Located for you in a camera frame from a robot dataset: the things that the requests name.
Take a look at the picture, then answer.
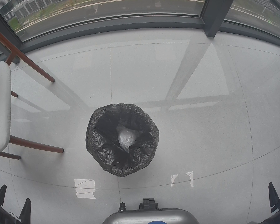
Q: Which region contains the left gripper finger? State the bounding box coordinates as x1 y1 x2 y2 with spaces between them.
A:
0 184 7 206
19 198 32 222

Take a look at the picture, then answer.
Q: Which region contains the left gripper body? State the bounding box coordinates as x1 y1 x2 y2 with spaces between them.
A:
0 201 26 224

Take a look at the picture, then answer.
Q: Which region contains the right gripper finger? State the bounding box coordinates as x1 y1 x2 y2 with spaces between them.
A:
268 182 280 208

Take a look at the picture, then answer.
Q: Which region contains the black plastic bag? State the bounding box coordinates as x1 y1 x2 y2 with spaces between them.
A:
85 103 160 178

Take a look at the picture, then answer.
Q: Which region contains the white paper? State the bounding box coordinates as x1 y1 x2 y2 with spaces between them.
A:
117 125 140 152

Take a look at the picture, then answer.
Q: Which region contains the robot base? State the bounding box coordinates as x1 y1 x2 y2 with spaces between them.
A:
102 198 200 224

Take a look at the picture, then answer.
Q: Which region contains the window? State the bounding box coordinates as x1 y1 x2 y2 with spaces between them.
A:
0 0 280 66

